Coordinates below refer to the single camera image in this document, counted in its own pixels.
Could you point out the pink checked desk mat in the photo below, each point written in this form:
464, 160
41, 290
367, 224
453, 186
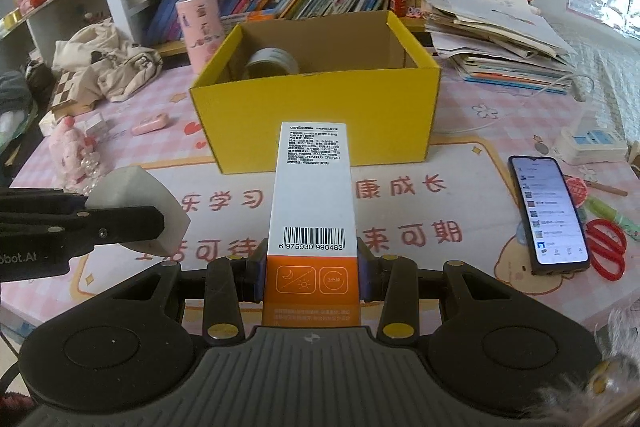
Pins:
450, 207

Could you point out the white side shelf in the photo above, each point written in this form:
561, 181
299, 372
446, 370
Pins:
40, 32

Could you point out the white tissue pack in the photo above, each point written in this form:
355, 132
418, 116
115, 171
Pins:
50, 122

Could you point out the wooden chessboard box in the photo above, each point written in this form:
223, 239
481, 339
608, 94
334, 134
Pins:
75, 94

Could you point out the coin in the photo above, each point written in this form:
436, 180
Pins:
540, 147

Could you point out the pink printed cylinder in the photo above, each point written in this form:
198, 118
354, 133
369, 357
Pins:
200, 32

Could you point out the pencil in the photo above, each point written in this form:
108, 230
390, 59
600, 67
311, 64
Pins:
600, 187

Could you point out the dark brown bag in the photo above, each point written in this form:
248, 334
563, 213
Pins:
40, 79

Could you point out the red scissors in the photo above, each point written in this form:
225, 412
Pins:
609, 273

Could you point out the white charger plug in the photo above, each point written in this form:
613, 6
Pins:
95, 123

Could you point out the pink plush toy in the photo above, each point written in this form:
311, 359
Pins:
75, 152

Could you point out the grey cloth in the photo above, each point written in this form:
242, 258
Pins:
12, 89

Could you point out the clear tape roll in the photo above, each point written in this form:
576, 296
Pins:
272, 62

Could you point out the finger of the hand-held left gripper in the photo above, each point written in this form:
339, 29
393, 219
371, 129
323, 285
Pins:
125, 224
35, 207

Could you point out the clear beaded pouch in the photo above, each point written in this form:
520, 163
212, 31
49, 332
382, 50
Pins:
93, 167

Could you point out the white power strip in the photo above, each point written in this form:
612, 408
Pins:
590, 139

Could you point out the yellow cardboard box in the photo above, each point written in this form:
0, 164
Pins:
320, 117

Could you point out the stack of papers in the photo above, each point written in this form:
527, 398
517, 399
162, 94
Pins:
500, 32

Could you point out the green marker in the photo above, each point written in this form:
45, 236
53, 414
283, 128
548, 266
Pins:
610, 214

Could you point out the white foam block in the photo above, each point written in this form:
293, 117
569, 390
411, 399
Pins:
130, 187

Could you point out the beige cloth bag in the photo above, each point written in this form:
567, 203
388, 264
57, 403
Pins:
110, 57

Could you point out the white orange carton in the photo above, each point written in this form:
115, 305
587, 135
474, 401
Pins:
312, 197

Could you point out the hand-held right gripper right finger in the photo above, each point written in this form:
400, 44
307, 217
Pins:
397, 297

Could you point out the black smartphone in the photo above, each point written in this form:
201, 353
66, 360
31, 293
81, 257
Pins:
550, 212

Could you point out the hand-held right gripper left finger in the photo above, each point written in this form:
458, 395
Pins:
225, 297

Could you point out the pink oblong gadget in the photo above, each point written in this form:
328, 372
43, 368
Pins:
150, 124

